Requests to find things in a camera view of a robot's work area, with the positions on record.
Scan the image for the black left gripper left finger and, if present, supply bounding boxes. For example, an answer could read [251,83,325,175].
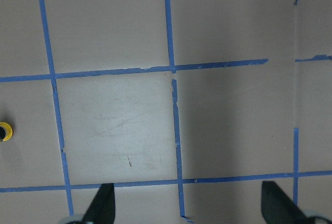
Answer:
[81,183,115,224]

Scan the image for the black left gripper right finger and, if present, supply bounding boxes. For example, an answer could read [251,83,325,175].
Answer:
[260,181,308,224]

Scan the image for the yellow push button switch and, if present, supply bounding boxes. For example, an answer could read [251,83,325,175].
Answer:
[0,122,13,142]

